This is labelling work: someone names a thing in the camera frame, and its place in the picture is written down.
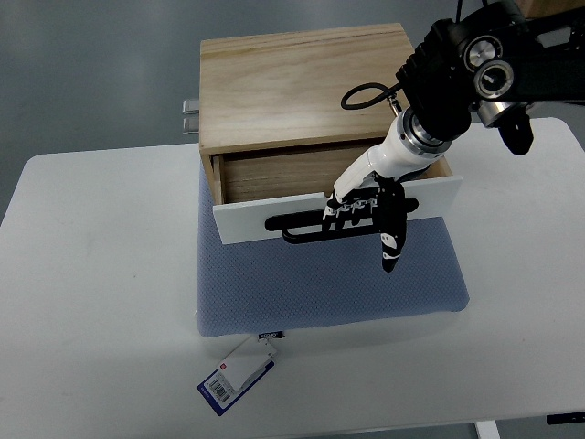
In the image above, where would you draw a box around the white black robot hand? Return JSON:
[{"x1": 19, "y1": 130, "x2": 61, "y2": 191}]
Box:
[{"x1": 322, "y1": 109, "x2": 451, "y2": 273}]

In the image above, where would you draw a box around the black drawer handle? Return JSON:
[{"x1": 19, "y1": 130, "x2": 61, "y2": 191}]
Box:
[{"x1": 264, "y1": 198, "x2": 419, "y2": 248}]

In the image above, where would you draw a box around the white drawer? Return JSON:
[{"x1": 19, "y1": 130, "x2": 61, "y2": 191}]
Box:
[{"x1": 211, "y1": 140, "x2": 463, "y2": 245}]

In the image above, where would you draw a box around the wooden drawer cabinet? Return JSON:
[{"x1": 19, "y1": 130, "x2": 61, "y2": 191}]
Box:
[{"x1": 198, "y1": 23, "x2": 454, "y2": 207}]

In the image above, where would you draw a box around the blue mesh cushion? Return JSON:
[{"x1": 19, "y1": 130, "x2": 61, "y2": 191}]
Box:
[{"x1": 197, "y1": 183, "x2": 469, "y2": 337}]

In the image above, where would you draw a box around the white blue product tag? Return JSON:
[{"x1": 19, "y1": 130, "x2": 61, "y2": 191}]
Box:
[{"x1": 197, "y1": 337, "x2": 277, "y2": 416}]

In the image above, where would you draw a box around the cardboard box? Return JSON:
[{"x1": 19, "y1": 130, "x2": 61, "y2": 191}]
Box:
[{"x1": 516, "y1": 0, "x2": 584, "y2": 18}]

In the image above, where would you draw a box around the white table leg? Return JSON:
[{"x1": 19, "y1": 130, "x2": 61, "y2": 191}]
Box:
[{"x1": 474, "y1": 421, "x2": 501, "y2": 439}]

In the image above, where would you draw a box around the black table edge control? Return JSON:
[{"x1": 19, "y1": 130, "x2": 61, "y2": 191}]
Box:
[{"x1": 546, "y1": 412, "x2": 585, "y2": 425}]

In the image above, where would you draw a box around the grey table clamp bracket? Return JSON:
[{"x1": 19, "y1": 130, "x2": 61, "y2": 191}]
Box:
[{"x1": 182, "y1": 98, "x2": 200, "y2": 134}]

